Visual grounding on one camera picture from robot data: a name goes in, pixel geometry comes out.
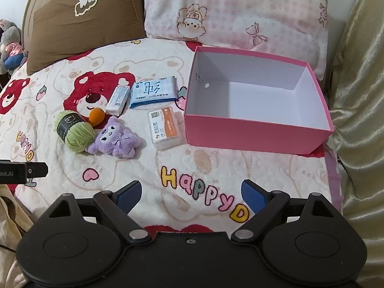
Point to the blue wet wipes pack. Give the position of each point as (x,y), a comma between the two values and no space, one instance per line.
(153,93)

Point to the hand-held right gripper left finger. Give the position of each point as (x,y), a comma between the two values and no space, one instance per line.
(129,195)

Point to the small white box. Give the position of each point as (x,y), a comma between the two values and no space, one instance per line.
(118,100)

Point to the pink checked pillow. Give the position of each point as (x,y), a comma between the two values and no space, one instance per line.
(240,21)

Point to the golden satin cloth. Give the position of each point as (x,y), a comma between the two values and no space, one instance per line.
(360,126)

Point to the purple plush toy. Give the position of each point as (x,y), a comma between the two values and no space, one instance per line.
(117,144)

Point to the orange white packet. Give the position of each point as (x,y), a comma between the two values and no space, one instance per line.
(165,129)

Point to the pink cardboard box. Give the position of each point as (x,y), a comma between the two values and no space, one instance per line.
(255,132)

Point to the beige cloth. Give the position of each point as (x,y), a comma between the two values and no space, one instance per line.
(12,216)

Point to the brown pillow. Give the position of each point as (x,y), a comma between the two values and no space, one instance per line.
(90,36)

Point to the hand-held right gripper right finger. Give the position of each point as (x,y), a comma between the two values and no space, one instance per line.
(253,196)

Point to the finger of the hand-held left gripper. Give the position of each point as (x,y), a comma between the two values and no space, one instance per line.
(37,169)

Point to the orange ball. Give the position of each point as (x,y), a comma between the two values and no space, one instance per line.
(96,116)

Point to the grey stuffed toy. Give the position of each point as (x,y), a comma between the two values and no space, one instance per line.
(9,33)

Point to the green yarn ball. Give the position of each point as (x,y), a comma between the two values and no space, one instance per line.
(79,138)

